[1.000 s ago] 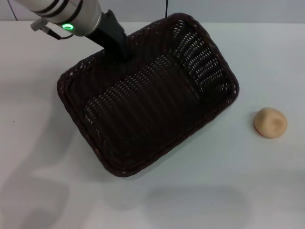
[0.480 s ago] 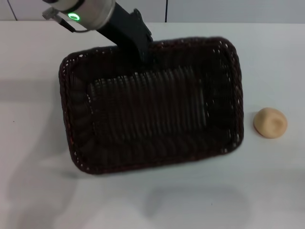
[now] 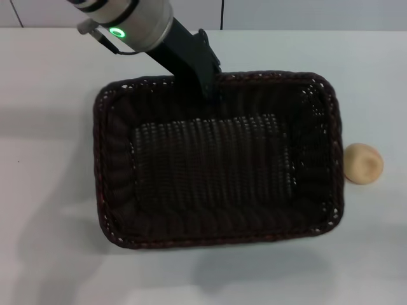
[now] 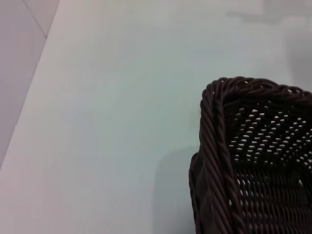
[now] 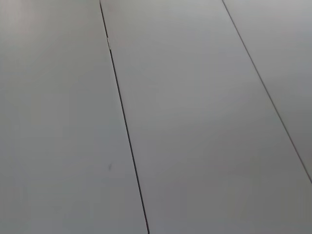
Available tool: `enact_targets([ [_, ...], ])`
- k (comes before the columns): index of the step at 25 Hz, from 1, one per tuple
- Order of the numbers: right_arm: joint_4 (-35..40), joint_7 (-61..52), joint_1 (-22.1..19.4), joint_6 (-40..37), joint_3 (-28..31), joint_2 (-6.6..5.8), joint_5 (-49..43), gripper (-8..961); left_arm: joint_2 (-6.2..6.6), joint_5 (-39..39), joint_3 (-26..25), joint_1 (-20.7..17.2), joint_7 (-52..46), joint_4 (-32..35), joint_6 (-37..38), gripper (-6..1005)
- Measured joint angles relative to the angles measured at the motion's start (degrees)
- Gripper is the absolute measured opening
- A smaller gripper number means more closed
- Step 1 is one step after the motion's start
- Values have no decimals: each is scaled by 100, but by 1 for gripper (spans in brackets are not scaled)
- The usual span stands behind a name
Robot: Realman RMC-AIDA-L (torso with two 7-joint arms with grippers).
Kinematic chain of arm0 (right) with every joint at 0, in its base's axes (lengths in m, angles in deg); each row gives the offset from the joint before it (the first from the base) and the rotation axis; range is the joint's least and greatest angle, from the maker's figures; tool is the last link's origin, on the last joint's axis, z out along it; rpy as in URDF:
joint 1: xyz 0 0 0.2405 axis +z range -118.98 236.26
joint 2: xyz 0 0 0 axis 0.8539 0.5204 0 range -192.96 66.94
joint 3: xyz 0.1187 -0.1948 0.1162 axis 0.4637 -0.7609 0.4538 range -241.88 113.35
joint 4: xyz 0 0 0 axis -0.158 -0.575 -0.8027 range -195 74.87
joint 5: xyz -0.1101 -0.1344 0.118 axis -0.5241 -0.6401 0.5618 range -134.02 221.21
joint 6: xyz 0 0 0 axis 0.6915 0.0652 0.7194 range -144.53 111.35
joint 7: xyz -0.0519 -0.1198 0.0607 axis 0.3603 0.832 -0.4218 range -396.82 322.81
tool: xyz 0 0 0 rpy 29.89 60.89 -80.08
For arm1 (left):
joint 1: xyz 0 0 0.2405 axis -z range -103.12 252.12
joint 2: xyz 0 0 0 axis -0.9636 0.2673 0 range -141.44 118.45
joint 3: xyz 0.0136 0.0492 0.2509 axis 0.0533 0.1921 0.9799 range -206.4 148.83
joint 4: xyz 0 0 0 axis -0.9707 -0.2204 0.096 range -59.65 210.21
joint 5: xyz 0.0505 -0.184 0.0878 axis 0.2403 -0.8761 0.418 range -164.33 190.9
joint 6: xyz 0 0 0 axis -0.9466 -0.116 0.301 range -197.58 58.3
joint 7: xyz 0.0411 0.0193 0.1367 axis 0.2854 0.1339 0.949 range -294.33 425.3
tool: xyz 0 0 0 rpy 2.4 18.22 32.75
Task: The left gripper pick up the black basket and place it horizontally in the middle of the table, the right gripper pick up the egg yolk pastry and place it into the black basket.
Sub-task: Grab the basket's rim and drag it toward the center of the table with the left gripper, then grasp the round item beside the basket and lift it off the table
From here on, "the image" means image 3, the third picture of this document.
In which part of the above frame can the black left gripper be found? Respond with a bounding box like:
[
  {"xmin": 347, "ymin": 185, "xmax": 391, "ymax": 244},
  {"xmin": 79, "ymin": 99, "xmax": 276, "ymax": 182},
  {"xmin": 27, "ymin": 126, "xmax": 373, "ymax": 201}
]
[{"xmin": 145, "ymin": 16, "xmax": 223, "ymax": 105}]

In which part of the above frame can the beige round bread bun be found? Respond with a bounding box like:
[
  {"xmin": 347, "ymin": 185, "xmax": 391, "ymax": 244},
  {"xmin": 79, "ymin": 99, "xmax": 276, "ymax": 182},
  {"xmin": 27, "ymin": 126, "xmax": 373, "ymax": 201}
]
[{"xmin": 344, "ymin": 142, "xmax": 385, "ymax": 185}]

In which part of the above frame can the dark woven wicker basket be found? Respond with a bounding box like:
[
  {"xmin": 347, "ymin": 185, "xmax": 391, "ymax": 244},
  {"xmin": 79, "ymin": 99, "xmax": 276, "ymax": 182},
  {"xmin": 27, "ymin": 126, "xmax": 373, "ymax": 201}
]
[{"xmin": 93, "ymin": 71, "xmax": 346, "ymax": 250}]

